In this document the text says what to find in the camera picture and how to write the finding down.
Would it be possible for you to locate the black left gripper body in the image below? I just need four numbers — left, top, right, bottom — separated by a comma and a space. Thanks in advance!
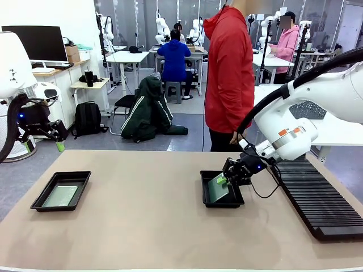
16, 105, 52, 137

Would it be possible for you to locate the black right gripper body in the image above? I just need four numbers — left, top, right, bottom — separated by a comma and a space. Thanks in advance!
235, 152, 270, 187

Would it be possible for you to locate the green perforated circuit board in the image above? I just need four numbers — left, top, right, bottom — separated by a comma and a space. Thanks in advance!
208, 174, 231, 203
42, 184, 79, 207

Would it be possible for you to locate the black plastic ESD tray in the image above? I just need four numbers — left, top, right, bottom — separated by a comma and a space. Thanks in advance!
30, 171, 92, 213
200, 169, 245, 209

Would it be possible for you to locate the red-sleeved right forearm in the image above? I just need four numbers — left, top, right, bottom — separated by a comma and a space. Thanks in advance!
234, 93, 255, 134

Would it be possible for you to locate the person's right hand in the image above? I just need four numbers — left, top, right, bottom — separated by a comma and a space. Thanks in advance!
229, 130, 242, 146

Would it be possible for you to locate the white cylindrical air purifier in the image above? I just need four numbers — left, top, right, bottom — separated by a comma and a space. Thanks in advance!
5, 133, 37, 163

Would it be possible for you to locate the black backpack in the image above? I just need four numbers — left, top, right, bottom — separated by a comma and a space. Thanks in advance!
70, 101, 109, 139

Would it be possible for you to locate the white cabinet with wooden top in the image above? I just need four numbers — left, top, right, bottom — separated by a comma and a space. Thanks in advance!
31, 59, 91, 139

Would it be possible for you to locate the small wooden-top rolling table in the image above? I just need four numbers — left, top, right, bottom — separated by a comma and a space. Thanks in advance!
70, 78, 113, 118

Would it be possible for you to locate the black keyboard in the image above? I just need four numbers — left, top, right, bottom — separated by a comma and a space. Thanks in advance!
30, 62, 75, 70

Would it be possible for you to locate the black tumbler with straw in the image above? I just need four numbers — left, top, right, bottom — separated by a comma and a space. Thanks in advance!
84, 66, 95, 87

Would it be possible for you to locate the black slotted board rack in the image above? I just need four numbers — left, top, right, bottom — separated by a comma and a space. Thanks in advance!
271, 157, 363, 242

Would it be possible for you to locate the black metal chair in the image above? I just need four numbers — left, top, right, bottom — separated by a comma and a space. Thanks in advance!
109, 94, 136, 136

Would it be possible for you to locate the brown cardboard box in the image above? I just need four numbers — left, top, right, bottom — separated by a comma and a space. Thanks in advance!
64, 44, 81, 63

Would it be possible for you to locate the black computer monitor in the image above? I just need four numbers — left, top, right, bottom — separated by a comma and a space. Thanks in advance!
1, 25, 69, 74

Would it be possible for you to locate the grey plastic mesh basket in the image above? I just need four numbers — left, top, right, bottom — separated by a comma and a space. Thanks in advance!
288, 100, 327, 120

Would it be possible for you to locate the dark green striped jacket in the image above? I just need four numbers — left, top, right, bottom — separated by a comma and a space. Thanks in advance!
120, 72, 189, 144

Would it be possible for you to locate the white rounded side table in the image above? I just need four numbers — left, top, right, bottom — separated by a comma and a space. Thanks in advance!
253, 84, 363, 164

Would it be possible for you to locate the grey plastic stool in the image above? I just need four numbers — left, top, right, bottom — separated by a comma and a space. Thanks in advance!
164, 81, 183, 105

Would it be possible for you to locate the person in red jacket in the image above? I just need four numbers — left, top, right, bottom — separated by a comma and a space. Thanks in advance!
202, 0, 255, 152

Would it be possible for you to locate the white desk with black bag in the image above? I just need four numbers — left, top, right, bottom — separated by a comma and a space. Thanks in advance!
105, 50, 150, 87

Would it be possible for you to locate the long white table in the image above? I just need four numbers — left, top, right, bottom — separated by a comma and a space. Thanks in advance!
252, 52, 296, 86

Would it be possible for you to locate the black tripod stand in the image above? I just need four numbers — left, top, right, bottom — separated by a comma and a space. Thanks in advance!
260, 19, 273, 86

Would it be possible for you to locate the white workbench desk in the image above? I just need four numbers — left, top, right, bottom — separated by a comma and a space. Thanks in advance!
149, 45, 206, 96

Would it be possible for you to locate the person in blue hoodie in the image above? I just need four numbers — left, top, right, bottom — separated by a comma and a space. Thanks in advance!
157, 28, 194, 100

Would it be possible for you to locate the person in pink hoodie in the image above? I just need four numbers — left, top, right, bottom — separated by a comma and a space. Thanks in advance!
268, 11, 301, 85

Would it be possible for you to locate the seated person with black hair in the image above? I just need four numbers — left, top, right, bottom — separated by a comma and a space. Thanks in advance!
172, 23, 187, 43

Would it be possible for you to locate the black left arm cable bundle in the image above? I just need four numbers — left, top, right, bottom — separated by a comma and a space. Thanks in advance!
0, 95, 28, 164

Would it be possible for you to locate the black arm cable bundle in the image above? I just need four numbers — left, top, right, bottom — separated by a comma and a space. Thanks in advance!
0, 95, 28, 164
237, 46, 363, 137

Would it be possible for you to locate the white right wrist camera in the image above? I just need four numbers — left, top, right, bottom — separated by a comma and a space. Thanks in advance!
238, 138, 258, 155

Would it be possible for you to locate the thin black camera cable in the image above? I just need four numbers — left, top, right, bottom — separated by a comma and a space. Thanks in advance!
248, 165, 281, 199

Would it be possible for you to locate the black hanging cord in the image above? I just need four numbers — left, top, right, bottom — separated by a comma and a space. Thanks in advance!
201, 84, 210, 152

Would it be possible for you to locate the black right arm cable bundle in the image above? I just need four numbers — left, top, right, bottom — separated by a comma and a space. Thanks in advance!
237, 46, 363, 137

